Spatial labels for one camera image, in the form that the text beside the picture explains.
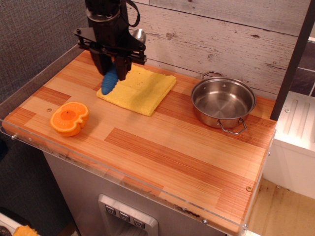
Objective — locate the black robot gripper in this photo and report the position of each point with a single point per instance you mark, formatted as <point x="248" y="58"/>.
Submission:
<point x="108" y="37"/>

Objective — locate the blue handled metal spoon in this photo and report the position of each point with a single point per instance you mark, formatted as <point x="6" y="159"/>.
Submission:
<point x="110" y="79"/>

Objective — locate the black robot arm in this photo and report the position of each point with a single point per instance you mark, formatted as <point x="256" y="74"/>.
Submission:
<point x="105" y="7"/>

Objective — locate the yellow folded cloth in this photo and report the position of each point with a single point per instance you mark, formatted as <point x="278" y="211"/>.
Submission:
<point x="141" y="91"/>

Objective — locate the orange half toy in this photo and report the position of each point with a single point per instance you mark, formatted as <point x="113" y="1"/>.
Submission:
<point x="70" y="118"/>

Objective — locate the clear acrylic table guard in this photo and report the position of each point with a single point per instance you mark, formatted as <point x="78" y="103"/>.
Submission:
<point x="170" y="157"/>

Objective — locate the stainless steel pot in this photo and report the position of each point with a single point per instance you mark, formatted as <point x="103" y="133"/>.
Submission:
<point x="223" y="103"/>

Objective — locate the grey toy fridge cabinet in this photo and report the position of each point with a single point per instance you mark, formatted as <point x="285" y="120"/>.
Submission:
<point x="81" y="189"/>

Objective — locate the silver dispenser button panel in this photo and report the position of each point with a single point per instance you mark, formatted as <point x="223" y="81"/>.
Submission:
<point x="123" y="220"/>

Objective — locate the yellow object bottom left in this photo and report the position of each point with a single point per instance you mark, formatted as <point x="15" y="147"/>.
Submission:
<point x="25" y="231"/>

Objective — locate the white toy sink counter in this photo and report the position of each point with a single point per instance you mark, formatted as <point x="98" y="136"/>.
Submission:
<point x="291" y="158"/>

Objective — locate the dark vertical post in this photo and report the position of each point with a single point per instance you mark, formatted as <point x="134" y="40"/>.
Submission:
<point x="301" y="43"/>

